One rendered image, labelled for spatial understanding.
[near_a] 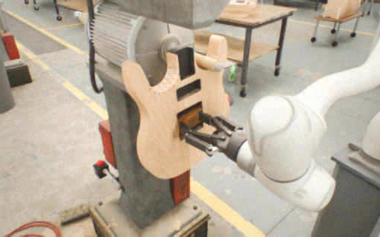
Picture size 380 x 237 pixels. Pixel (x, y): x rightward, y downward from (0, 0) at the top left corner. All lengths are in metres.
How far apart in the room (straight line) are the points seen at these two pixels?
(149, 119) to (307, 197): 0.41
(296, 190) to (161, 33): 0.60
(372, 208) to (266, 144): 1.10
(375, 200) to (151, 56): 1.13
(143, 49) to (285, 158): 0.56
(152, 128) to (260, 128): 0.36
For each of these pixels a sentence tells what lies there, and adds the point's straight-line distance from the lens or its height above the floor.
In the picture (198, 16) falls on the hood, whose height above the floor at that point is 1.41.
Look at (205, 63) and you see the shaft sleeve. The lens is 0.80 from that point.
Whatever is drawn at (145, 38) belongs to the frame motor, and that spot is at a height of 1.30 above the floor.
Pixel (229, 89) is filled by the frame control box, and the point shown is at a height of 1.01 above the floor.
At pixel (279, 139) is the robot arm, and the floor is 1.27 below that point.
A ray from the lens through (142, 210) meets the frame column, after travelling 1.49.
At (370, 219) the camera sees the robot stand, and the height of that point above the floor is 0.48.
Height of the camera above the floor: 1.53
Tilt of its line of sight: 31 degrees down
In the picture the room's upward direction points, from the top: straight up
